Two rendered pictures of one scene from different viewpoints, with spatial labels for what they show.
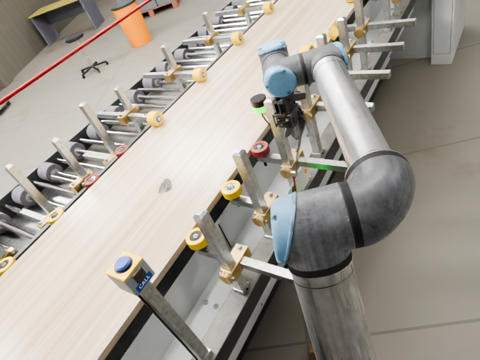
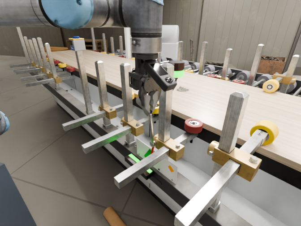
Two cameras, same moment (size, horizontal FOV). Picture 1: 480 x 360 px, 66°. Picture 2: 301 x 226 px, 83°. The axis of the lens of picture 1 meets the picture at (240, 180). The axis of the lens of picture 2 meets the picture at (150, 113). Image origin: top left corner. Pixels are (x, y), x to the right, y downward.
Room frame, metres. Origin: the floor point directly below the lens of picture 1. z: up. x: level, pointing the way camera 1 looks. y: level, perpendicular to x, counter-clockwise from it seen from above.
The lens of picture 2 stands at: (1.13, -0.80, 1.30)
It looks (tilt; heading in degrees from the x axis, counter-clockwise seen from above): 27 degrees down; 92
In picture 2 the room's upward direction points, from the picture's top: straight up
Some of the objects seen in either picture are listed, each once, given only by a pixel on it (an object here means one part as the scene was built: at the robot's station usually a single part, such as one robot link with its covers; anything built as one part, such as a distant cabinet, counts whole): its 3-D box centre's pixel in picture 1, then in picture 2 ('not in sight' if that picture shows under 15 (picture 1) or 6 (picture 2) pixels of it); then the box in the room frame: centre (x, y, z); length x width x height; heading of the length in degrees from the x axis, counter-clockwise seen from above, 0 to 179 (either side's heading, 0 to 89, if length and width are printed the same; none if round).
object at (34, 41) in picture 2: not in sight; (40, 60); (-0.23, 1.22, 0.92); 0.03 x 0.03 x 0.48; 44
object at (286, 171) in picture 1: (291, 163); (168, 145); (1.19, -0.22, 0.84); 0.13 x 0.06 x 0.05; 134
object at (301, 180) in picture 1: (297, 189); (154, 159); (1.13, -0.21, 0.75); 0.26 x 0.01 x 0.10; 134
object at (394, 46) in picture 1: (351, 48); not in sight; (1.71, -0.78, 0.95); 0.50 x 0.04 x 0.04; 44
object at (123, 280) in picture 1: (131, 273); (77, 45); (0.63, 0.33, 1.18); 0.07 x 0.07 x 0.08; 44
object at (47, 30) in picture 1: (68, 18); not in sight; (9.65, 2.14, 0.34); 1.31 x 0.66 x 0.69; 74
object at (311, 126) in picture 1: (310, 118); (221, 163); (1.34, -0.39, 0.91); 0.03 x 0.03 x 0.48; 44
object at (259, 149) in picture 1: (262, 155); (192, 132); (1.30, -0.13, 0.85); 0.08 x 0.08 x 0.11
